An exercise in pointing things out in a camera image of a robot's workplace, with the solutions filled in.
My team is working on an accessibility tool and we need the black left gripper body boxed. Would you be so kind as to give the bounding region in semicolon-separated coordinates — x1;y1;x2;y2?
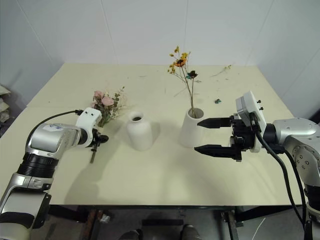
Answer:
89;126;102;151

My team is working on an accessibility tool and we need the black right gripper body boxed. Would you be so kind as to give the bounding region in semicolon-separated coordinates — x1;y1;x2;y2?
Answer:
228;112;258;163

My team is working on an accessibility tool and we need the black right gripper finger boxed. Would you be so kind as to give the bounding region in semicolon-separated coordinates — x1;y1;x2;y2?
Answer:
196;117;233;130
193;144;236;161

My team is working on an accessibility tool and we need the pink flower bouquet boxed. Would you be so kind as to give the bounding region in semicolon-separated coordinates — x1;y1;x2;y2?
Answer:
89;85;126;165

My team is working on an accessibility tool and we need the dried yellow flower sprig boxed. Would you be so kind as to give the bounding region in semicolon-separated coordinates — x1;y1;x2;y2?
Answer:
209;64;233;78

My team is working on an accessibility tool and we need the yellow orange flower bouquet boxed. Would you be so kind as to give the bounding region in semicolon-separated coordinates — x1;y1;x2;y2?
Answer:
167;45;202;119

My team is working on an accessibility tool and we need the white cone-shaped vase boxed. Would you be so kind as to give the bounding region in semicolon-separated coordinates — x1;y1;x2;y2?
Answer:
177;107;205;149

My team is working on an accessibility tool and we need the white bottle-shaped vase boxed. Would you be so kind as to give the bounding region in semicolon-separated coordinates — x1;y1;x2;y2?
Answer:
125;111;154;152

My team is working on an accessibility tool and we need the dark rounded shape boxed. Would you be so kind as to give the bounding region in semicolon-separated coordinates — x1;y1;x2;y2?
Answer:
119;229;141;240
180;224;201;240

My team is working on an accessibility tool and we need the grey clutter pile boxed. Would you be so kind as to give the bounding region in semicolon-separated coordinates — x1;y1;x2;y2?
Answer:
0;84;13;124

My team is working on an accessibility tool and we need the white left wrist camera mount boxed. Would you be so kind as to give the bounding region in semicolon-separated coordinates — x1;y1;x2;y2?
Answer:
74;107;103;149

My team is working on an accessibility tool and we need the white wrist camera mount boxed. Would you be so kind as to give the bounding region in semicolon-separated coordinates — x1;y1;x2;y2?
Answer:
235;90;267;154
74;107;103;149

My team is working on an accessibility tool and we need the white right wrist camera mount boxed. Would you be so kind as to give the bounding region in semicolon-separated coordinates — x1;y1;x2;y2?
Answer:
235;90;267;154

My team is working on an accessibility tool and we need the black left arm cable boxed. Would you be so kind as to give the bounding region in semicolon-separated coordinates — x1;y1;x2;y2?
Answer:
26;109;84;151

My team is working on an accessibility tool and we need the thin white floor cable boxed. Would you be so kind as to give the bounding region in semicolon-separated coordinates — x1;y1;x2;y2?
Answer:
254;216;267;240

